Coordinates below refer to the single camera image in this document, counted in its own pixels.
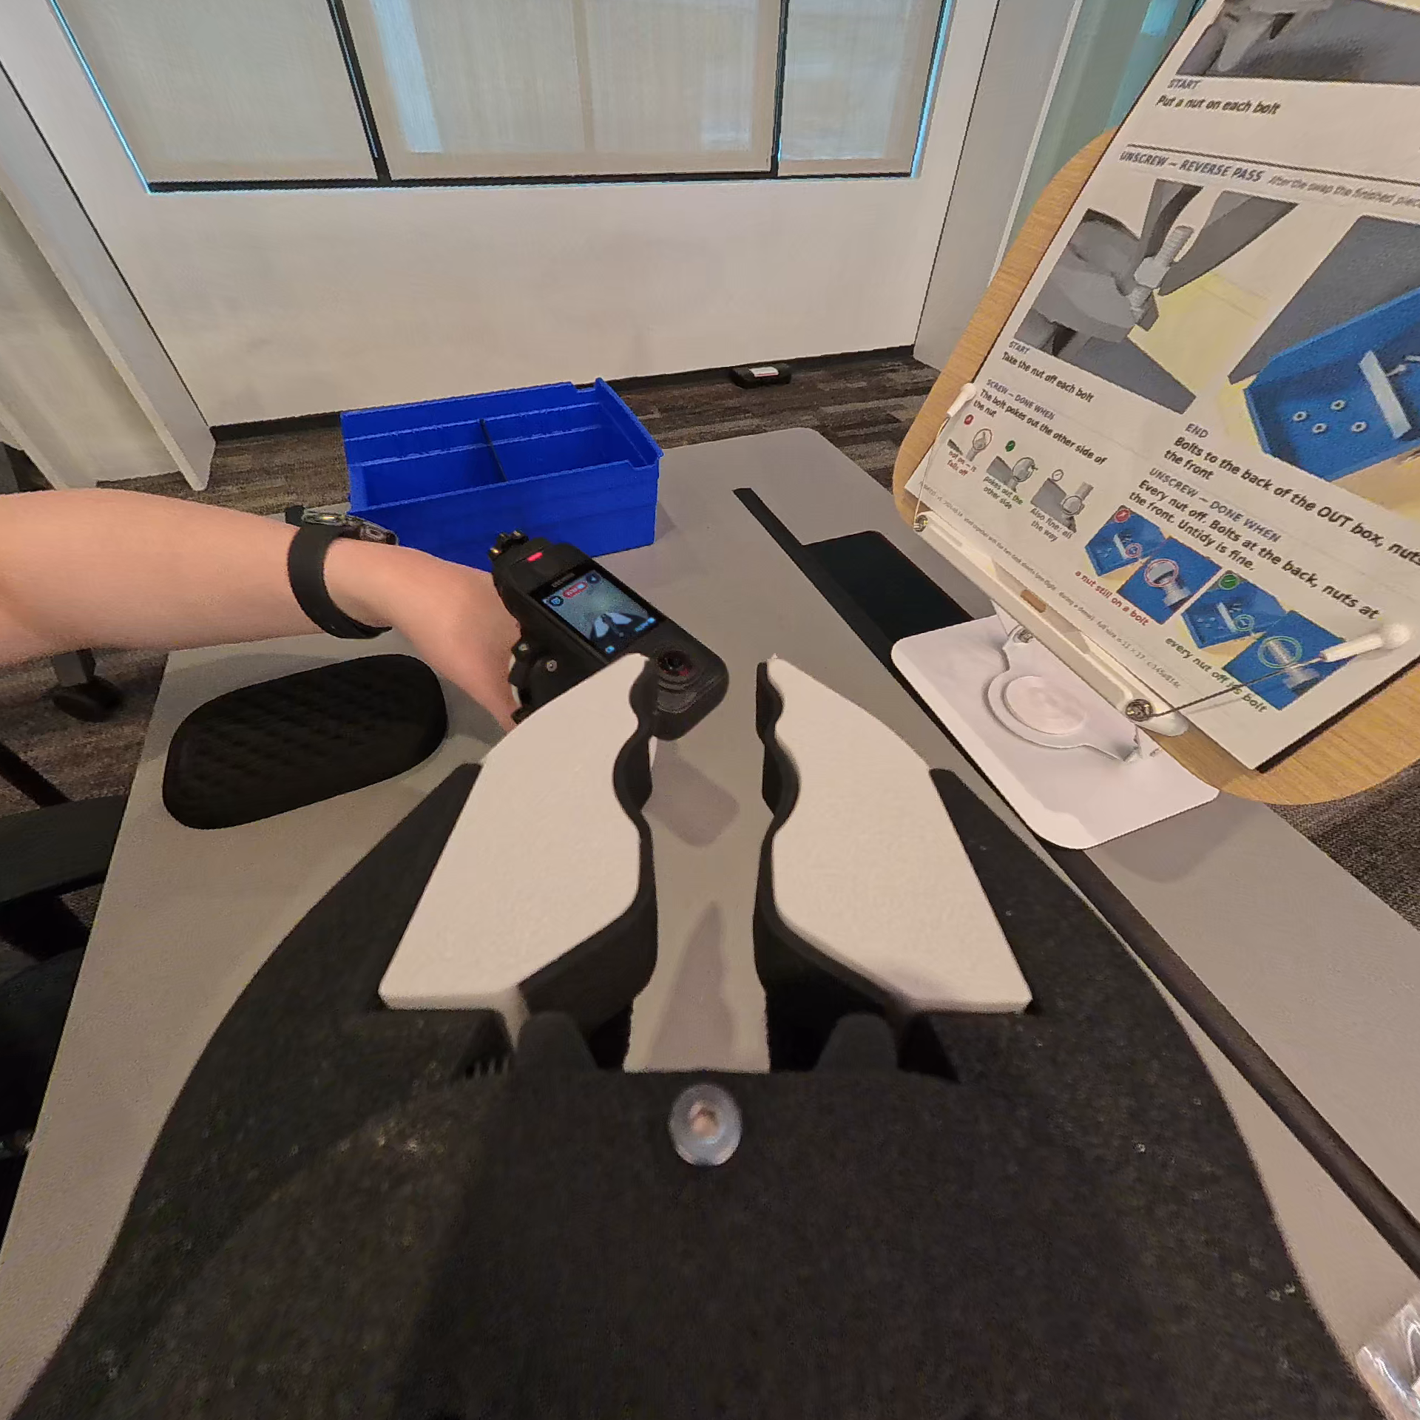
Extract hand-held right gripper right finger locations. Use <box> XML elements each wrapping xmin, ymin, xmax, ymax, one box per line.
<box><xmin>754</xmin><ymin>654</ymin><xmax>1033</xmax><ymax>1071</ymax></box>

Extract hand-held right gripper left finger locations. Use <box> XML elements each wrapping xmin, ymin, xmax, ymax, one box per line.
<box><xmin>377</xmin><ymin>654</ymin><xmax>661</xmax><ymax>1071</ymax></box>

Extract blue plastic bin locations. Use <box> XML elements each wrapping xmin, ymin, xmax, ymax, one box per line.
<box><xmin>340</xmin><ymin>378</ymin><xmax>664</xmax><ymax>568</ymax></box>

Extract person's left forearm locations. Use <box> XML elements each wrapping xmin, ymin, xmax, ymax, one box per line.
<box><xmin>0</xmin><ymin>488</ymin><xmax>335</xmax><ymax>667</ymax></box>

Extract black elbow rest pad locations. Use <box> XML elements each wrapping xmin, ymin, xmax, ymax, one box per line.
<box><xmin>162</xmin><ymin>654</ymin><xmax>448</xmax><ymax>830</ymax></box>

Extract person's left hand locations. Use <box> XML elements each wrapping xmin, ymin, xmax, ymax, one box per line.
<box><xmin>382</xmin><ymin>552</ymin><xmax>527</xmax><ymax>733</ymax></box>

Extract wooden document stand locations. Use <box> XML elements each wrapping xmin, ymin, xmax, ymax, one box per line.
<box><xmin>892</xmin><ymin>0</ymin><xmax>1420</xmax><ymax>850</ymax></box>

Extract black smartwatch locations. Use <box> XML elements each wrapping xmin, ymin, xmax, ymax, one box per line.
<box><xmin>285</xmin><ymin>503</ymin><xmax>399</xmax><ymax>640</ymax></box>

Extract window with white blinds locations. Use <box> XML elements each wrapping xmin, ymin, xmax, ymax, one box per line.
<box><xmin>49</xmin><ymin>0</ymin><xmax>955</xmax><ymax>192</ymax></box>

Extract instruction board on stand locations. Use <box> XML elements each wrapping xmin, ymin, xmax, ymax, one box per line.
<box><xmin>904</xmin><ymin>0</ymin><xmax>1420</xmax><ymax>769</ymax></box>

